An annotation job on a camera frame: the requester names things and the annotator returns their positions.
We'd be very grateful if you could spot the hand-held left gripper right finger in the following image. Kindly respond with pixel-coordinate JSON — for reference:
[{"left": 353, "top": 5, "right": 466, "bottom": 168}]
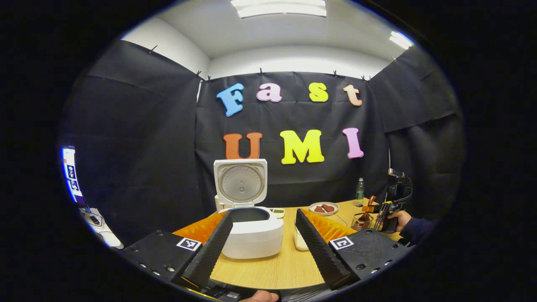
[{"left": 295, "top": 208, "right": 414, "bottom": 291}]

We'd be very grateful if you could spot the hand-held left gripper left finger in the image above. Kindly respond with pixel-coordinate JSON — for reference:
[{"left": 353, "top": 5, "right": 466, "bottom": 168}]
[{"left": 122, "top": 209, "right": 234, "bottom": 289}]

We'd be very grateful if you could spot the brown wooden spoon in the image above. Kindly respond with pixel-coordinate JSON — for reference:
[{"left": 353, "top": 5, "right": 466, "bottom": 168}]
[{"left": 361, "top": 195, "right": 377, "bottom": 223}]

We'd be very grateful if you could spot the metal wire chopstick holder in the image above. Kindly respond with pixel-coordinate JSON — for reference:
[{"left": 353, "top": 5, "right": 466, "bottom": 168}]
[{"left": 351, "top": 212, "right": 375, "bottom": 232}]

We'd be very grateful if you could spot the white rice cooker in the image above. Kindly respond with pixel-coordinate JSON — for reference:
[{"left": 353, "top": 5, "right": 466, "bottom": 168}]
[{"left": 213, "top": 159, "right": 284, "bottom": 259}]

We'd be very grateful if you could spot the white round plate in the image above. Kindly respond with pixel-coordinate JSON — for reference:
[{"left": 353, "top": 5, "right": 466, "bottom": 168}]
[{"left": 309, "top": 202, "right": 339, "bottom": 216}]

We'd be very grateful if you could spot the white side table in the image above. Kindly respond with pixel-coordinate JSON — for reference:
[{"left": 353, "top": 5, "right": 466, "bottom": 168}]
[{"left": 79, "top": 207, "right": 125, "bottom": 249}]

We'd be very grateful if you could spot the small ceiling light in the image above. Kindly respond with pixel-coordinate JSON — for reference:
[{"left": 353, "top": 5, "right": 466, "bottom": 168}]
[{"left": 389, "top": 31, "right": 414, "bottom": 50}]

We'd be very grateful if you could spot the bright computer screen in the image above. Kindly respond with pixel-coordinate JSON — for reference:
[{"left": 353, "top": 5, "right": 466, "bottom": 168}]
[{"left": 62, "top": 146, "right": 89, "bottom": 207}]

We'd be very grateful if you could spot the long ceiling light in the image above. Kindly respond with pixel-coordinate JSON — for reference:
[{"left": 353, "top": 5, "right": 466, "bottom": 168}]
[{"left": 230, "top": 0, "right": 327, "bottom": 18}]

